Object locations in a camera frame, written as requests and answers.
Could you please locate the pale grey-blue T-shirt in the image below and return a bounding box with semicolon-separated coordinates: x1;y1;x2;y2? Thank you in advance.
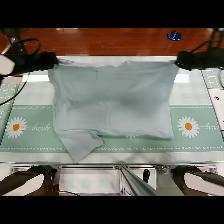
47;59;181;164

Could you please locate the black cable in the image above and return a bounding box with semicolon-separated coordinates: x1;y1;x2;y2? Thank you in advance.
190;39;218;55
11;37;42;57

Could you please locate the blue round disc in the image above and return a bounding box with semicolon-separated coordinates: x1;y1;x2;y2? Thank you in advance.
167;30;182;42

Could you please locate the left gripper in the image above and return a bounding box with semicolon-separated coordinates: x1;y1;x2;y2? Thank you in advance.
34;51;60;72

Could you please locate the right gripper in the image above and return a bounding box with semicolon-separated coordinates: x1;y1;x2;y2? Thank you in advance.
174;49;202;72

